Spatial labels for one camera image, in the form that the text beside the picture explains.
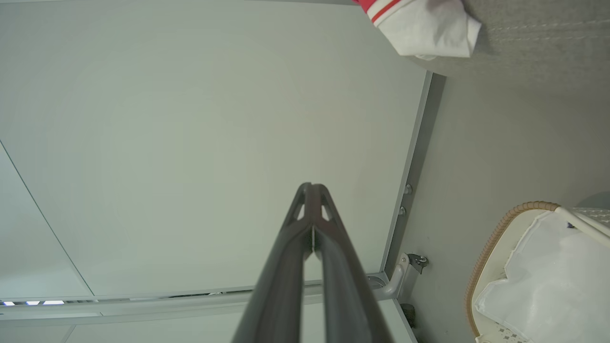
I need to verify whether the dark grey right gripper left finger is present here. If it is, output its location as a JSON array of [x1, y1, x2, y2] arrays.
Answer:
[[231, 182, 315, 343]]

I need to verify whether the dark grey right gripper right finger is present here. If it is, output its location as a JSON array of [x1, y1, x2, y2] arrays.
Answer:
[[312, 183, 394, 343]]

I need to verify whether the red and white shirt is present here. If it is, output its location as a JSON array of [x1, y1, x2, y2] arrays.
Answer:
[[353, 0, 482, 61]]

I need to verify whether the white laundry basket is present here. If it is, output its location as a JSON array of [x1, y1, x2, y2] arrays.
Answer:
[[465, 200, 610, 343]]

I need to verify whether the grey partition base rail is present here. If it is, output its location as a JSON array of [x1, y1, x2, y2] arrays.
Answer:
[[380, 71, 447, 286]]

